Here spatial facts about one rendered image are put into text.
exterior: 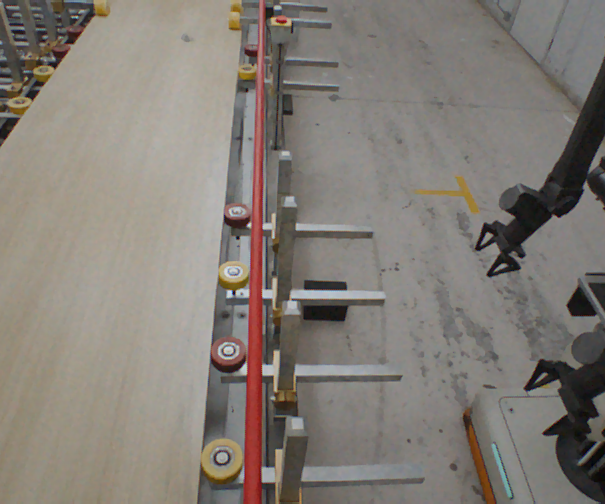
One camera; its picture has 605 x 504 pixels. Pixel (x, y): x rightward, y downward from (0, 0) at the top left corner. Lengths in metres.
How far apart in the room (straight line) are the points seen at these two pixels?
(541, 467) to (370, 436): 0.62
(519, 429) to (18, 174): 1.85
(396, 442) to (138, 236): 1.27
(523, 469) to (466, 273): 1.23
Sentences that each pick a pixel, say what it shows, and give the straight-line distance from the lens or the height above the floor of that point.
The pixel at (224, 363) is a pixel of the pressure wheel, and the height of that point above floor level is 0.91.
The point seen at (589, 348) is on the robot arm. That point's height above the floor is 1.21.
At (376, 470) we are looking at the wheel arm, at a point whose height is 0.83.
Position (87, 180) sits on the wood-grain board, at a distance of 1.74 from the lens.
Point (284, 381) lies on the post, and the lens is 1.19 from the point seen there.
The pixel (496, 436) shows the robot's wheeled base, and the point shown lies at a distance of 1.98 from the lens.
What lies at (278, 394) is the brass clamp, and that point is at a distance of 1.22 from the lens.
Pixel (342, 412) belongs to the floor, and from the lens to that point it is 2.18.
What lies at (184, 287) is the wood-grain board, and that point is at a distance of 1.34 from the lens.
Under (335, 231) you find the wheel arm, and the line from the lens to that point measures 1.59.
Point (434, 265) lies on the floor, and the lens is 2.84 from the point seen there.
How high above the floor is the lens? 1.87
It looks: 43 degrees down
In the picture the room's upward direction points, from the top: 6 degrees clockwise
